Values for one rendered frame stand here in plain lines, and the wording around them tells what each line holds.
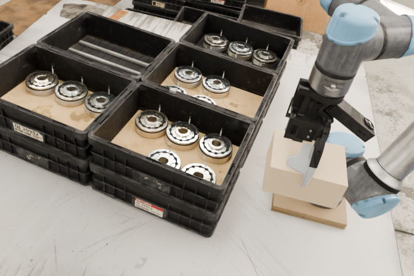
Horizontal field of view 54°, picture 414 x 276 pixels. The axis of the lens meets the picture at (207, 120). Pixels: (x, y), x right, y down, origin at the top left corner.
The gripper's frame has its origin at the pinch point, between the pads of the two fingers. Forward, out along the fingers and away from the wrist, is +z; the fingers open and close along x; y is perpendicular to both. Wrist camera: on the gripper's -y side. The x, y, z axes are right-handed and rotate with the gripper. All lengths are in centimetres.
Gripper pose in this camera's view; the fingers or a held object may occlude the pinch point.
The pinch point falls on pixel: (306, 163)
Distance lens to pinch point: 91.2
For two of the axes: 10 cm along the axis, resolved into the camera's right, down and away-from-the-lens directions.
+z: -1.4, 7.5, 6.5
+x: -2.0, 6.2, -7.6
